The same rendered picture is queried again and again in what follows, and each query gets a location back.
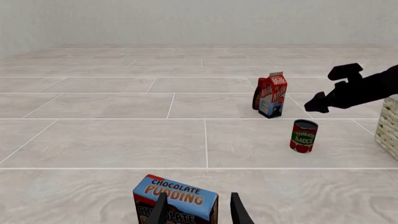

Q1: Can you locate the chocolate pudding box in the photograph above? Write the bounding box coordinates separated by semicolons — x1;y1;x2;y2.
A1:
132;174;220;224

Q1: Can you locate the tomato sauce can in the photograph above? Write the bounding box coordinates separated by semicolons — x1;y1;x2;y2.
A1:
289;118;320;154

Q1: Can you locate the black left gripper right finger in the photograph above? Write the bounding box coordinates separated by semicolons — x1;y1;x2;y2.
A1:
230;192;256;224

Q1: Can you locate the pale wicker basket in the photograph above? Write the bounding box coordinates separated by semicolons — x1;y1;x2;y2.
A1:
374;96;398;162

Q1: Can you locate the milk carton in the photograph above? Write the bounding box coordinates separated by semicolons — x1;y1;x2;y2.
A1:
257;71;289;119

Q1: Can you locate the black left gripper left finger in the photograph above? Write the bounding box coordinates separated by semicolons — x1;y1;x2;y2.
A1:
143;192;169;224

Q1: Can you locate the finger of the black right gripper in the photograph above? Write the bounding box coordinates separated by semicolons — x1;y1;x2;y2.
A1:
303;91;331;114

